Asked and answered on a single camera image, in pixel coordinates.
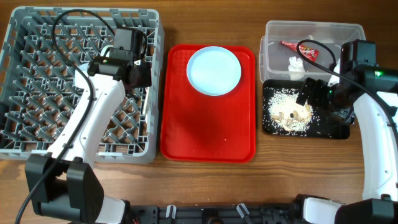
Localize red snack wrapper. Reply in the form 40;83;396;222
279;40;319;62

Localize white tissue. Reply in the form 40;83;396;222
288;56;305;72

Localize rice and food scraps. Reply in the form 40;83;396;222
266;88;315;134

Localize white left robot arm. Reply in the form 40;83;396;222
25;28;152;223

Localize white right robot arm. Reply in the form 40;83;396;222
297;40;397;223

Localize grey dishwasher rack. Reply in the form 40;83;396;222
1;6;165;164

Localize black plastic bin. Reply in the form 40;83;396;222
262;80;350;139

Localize light blue plate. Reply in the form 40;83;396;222
186;46;242;96

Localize clear plastic bin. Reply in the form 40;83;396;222
259;21;366;82

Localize red plastic tray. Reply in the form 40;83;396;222
159;44;256;163

